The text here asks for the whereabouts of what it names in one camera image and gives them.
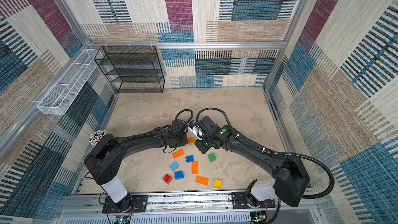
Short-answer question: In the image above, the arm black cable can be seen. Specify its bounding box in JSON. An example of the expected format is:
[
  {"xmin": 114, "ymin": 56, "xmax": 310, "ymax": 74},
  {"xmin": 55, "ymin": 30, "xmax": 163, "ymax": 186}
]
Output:
[
  {"xmin": 195, "ymin": 107, "xmax": 335, "ymax": 224},
  {"xmin": 124, "ymin": 108, "xmax": 194, "ymax": 155}
]

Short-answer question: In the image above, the dark green lego brick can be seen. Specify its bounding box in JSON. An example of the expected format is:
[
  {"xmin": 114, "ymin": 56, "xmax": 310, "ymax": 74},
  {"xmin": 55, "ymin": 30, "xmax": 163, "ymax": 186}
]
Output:
[{"xmin": 208, "ymin": 153, "xmax": 216, "ymax": 163}]

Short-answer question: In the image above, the light blue lego brick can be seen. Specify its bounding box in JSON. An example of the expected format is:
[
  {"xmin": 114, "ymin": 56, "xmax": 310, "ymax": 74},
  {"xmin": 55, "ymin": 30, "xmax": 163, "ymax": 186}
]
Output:
[{"xmin": 170, "ymin": 162, "xmax": 179, "ymax": 172}]

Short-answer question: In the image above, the white cable duct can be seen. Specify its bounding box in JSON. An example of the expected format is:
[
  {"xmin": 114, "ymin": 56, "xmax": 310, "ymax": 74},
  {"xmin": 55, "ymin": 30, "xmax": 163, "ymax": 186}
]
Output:
[{"xmin": 65, "ymin": 212, "xmax": 251, "ymax": 224}]

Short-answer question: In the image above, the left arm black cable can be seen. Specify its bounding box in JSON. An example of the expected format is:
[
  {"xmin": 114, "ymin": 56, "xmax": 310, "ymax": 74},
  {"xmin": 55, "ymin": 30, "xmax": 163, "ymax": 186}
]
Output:
[{"xmin": 124, "ymin": 108, "xmax": 194, "ymax": 155}]

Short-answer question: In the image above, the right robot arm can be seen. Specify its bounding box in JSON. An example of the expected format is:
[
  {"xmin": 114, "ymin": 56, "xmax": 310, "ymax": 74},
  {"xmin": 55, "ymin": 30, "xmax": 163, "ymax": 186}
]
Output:
[{"xmin": 188, "ymin": 116, "xmax": 310, "ymax": 207}]

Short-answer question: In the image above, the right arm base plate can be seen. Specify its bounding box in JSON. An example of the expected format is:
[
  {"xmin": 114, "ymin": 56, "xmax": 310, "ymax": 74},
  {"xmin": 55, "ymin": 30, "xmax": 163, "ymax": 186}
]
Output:
[{"xmin": 228, "ymin": 191, "xmax": 276, "ymax": 209}]

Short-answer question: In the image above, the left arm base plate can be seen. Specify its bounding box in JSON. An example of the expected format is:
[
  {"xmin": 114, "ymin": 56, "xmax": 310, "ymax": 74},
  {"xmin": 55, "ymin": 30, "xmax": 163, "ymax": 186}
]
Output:
[{"xmin": 102, "ymin": 195, "xmax": 148, "ymax": 214}]

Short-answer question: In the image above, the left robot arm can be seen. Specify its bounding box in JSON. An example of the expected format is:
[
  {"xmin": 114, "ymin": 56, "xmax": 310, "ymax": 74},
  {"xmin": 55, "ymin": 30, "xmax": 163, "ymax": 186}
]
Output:
[{"xmin": 84, "ymin": 119, "xmax": 188, "ymax": 204}]

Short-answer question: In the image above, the blue lego brick centre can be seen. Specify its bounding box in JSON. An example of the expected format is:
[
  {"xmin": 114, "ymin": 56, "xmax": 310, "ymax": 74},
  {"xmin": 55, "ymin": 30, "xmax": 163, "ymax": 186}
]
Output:
[{"xmin": 186, "ymin": 155, "xmax": 194, "ymax": 163}]

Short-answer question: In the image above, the circuit board with leds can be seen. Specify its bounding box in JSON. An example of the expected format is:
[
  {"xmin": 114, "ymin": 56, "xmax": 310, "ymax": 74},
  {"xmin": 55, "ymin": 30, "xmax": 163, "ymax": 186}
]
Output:
[{"xmin": 249, "ymin": 212, "xmax": 267, "ymax": 224}]

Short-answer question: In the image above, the red lego brick left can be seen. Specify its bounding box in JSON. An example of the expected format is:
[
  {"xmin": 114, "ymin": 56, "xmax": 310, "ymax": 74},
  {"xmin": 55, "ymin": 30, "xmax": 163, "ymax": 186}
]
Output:
[{"xmin": 163, "ymin": 174, "xmax": 173, "ymax": 185}]

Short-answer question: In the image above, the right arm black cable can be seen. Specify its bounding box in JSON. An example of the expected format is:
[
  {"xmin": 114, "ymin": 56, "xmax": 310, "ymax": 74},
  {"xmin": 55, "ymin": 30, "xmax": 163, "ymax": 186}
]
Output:
[{"xmin": 195, "ymin": 107, "xmax": 335, "ymax": 224}]

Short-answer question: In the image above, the cup of pens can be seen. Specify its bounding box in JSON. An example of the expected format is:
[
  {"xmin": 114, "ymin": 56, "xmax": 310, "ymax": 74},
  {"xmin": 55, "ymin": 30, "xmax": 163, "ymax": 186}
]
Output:
[{"xmin": 89, "ymin": 130, "xmax": 107, "ymax": 146}]

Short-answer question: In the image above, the white wire mesh basket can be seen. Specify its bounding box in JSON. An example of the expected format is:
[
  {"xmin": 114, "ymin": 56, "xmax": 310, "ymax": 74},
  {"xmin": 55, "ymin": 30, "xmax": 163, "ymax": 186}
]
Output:
[{"xmin": 37, "ymin": 49, "xmax": 97, "ymax": 115}]

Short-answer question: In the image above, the blue lego brick lower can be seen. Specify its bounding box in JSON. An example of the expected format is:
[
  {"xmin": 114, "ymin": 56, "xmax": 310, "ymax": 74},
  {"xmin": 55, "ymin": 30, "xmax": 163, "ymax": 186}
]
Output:
[{"xmin": 175, "ymin": 171, "xmax": 184, "ymax": 180}]

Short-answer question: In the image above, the yellow lego brick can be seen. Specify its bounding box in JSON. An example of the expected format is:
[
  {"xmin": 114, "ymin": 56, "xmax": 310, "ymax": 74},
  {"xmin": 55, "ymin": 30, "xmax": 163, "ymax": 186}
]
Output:
[{"xmin": 214, "ymin": 179, "xmax": 222, "ymax": 188}]

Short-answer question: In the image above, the black wire mesh shelf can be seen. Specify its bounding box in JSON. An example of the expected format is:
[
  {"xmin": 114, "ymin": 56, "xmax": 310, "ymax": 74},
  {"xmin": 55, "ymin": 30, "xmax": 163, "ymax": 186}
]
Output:
[{"xmin": 94, "ymin": 46, "xmax": 165, "ymax": 93}]

